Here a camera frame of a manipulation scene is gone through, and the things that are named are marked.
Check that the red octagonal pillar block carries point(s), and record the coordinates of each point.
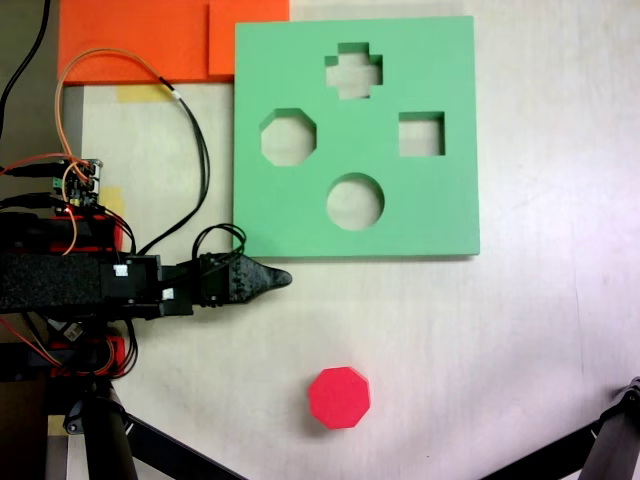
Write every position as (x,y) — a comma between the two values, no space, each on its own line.
(340,397)

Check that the black tripod leg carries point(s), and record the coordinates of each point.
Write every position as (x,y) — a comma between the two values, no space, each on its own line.
(107,440)
(615,440)

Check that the small yellow tape piece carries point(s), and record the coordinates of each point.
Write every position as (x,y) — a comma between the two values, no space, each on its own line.
(114,197)

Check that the orange flat plate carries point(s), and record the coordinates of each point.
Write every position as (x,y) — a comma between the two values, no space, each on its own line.
(125,30)

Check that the wide yellow tape strip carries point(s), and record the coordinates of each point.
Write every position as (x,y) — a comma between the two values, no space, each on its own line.
(140,94)

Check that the green shape-hole board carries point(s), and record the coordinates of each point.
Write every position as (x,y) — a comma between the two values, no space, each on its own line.
(440,210)

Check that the black power circuit board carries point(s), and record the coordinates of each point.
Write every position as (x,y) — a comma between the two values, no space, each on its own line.
(72,332)

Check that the orange raised block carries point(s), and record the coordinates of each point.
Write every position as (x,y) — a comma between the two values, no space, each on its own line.
(222,40)

